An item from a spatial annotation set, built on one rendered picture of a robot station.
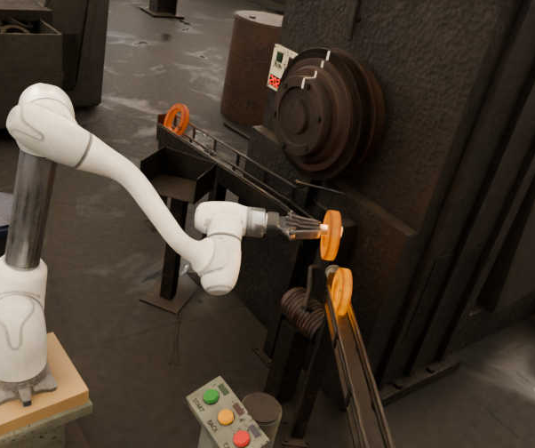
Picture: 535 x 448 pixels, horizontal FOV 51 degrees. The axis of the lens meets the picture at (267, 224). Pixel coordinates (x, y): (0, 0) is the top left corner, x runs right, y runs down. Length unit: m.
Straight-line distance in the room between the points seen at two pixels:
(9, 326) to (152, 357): 0.94
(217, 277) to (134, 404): 0.90
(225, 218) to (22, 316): 0.62
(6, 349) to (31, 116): 0.65
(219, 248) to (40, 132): 0.55
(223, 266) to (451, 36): 0.98
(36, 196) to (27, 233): 0.12
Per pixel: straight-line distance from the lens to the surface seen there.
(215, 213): 1.66
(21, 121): 1.46
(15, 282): 1.83
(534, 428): 2.87
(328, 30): 2.26
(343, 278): 1.81
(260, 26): 4.87
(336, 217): 1.70
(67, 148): 1.47
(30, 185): 1.69
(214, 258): 1.57
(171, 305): 2.77
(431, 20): 1.94
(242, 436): 1.49
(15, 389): 1.82
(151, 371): 2.46
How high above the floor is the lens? 1.75
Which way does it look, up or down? 29 degrees down
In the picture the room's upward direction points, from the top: 12 degrees clockwise
